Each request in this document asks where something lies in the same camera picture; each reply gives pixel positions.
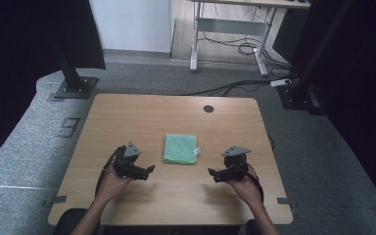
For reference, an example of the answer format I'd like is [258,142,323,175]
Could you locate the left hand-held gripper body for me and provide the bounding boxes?
[112,141,143,180]

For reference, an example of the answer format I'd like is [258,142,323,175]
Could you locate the grey tape strip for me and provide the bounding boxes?
[41,195,69,208]
[276,197,299,209]

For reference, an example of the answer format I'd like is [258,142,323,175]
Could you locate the black metal stand with base plate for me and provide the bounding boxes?
[53,42,100,101]
[276,0,355,112]

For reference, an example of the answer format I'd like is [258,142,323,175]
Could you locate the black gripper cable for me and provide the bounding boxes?
[94,145,127,198]
[238,162,265,204]

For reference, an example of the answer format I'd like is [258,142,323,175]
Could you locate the person's left hand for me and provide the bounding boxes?
[96,165,135,204]

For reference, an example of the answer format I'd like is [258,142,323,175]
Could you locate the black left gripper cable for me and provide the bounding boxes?
[94,145,127,198]

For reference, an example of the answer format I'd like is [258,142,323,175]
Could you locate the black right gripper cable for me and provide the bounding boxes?
[238,162,265,204]

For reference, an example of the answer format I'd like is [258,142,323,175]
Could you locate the person's right hand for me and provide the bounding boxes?
[227,177,264,211]

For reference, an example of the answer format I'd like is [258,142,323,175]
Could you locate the black floor cables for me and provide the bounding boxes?
[180,35,297,98]

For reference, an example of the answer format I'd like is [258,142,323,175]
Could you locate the green microfibre towel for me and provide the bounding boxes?
[163,133,202,165]

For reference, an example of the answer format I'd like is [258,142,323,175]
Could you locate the black computer tower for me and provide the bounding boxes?
[271,8,306,64]

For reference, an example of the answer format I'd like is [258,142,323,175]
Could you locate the white metal frame desk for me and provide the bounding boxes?
[189,0,311,77]

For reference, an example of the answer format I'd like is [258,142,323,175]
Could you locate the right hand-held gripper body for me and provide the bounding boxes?
[221,145,253,182]

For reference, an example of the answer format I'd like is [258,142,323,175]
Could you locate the black curtain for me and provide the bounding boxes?
[0,0,107,171]
[290,0,376,218]

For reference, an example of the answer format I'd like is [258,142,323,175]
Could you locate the person's left leg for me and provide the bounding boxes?
[52,208,94,235]

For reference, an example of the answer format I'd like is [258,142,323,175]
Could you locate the person's right leg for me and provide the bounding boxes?
[245,218,259,235]

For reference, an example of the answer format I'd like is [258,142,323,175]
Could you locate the white power strip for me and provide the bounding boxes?
[269,77,294,88]

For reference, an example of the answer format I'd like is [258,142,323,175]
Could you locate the person's leg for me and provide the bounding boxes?
[52,208,94,235]
[245,218,259,235]

